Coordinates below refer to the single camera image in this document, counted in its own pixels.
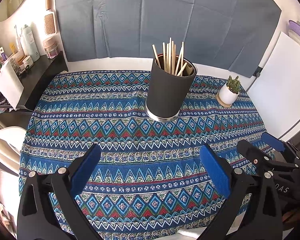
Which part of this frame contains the round wooden coaster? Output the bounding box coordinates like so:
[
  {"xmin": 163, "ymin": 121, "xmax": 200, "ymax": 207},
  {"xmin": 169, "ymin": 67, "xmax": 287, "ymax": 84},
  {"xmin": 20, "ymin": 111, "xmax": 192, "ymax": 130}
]
[{"xmin": 216, "ymin": 93, "xmax": 232, "ymax": 108}]

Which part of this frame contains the wooden chopstick in holder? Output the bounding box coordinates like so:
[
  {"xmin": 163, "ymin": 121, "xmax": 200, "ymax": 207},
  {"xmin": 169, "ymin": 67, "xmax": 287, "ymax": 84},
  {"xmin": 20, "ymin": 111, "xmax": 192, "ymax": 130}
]
[
  {"xmin": 165, "ymin": 43, "xmax": 169, "ymax": 73},
  {"xmin": 162, "ymin": 42, "xmax": 166, "ymax": 71},
  {"xmin": 174, "ymin": 46, "xmax": 184, "ymax": 76},
  {"xmin": 152, "ymin": 44, "xmax": 161, "ymax": 68},
  {"xmin": 177, "ymin": 62, "xmax": 187, "ymax": 76},
  {"xmin": 168, "ymin": 37, "xmax": 172, "ymax": 74},
  {"xmin": 180, "ymin": 41, "xmax": 184, "ymax": 72}
]

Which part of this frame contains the wooden hairbrush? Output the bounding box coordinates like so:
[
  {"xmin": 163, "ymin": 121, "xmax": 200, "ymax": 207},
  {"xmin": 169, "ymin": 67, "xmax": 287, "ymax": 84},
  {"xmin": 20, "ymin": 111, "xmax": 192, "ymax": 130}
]
[{"xmin": 44, "ymin": 0, "xmax": 57, "ymax": 35}]

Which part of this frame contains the black side shelf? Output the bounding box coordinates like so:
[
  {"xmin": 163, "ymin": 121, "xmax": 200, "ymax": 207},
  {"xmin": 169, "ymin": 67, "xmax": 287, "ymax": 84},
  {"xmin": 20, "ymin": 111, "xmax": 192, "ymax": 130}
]
[{"xmin": 0, "ymin": 51, "xmax": 69, "ymax": 112}]

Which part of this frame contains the white chair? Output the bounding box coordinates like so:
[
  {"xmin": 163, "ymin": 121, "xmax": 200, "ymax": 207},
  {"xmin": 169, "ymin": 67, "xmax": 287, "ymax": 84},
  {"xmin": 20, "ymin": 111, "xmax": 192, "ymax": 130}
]
[{"xmin": 0, "ymin": 126, "xmax": 26, "ymax": 177}]

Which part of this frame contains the white foam board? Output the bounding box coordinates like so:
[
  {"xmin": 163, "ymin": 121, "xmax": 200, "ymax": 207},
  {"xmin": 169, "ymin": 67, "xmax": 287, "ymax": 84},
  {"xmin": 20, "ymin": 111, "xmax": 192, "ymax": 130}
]
[{"xmin": 248, "ymin": 32, "xmax": 300, "ymax": 141}]

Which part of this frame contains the grey-blue fabric backdrop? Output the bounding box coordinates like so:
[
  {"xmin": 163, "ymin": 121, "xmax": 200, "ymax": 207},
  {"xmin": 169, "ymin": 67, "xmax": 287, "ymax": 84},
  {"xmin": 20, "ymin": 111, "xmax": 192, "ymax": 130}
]
[{"xmin": 55, "ymin": 0, "xmax": 281, "ymax": 77}]

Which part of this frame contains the white potted cactus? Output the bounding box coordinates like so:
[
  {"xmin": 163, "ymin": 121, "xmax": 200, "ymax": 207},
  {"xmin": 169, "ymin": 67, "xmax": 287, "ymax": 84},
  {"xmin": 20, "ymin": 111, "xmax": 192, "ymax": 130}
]
[{"xmin": 218, "ymin": 75, "xmax": 241, "ymax": 104}]

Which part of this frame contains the pink lidded jar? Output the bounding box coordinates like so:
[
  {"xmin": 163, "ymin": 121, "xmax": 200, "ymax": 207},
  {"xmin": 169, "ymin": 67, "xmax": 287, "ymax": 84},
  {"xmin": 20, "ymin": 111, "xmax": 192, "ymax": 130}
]
[{"xmin": 43, "ymin": 36, "xmax": 59, "ymax": 59}]

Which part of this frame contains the black cylindrical utensil holder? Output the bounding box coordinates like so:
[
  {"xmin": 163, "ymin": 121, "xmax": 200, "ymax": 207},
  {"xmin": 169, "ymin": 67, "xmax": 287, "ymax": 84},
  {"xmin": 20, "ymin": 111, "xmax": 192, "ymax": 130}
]
[{"xmin": 145, "ymin": 54, "xmax": 197, "ymax": 122}]

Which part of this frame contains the blue patterned tablecloth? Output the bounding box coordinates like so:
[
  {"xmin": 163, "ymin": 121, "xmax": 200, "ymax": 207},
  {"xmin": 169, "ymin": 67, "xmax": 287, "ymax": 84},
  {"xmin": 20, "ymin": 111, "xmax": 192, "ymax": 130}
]
[{"xmin": 19, "ymin": 70, "xmax": 274, "ymax": 239}]

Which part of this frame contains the white box on shelf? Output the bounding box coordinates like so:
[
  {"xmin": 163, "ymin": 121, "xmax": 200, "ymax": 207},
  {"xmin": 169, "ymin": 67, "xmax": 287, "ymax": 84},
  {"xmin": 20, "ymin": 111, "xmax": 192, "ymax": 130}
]
[{"xmin": 0, "ymin": 61, "xmax": 24, "ymax": 110}]

